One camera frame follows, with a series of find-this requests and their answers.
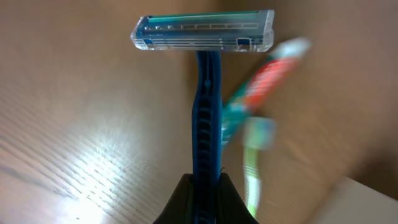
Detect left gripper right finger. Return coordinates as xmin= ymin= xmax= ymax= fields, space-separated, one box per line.
xmin=216 ymin=172 xmax=258 ymax=224

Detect red green toothpaste tube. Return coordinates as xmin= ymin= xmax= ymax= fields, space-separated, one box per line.
xmin=221 ymin=37 xmax=311 ymax=148

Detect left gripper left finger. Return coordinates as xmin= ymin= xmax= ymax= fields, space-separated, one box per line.
xmin=153 ymin=174 xmax=194 ymax=224

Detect blue disposable razor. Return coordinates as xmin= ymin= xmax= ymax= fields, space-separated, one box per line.
xmin=131 ymin=9 xmax=274 ymax=223

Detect green white toothbrush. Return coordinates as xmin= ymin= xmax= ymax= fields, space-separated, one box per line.
xmin=243 ymin=117 xmax=276 ymax=218

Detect white cardboard box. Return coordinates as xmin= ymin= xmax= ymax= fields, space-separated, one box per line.
xmin=310 ymin=179 xmax=397 ymax=224

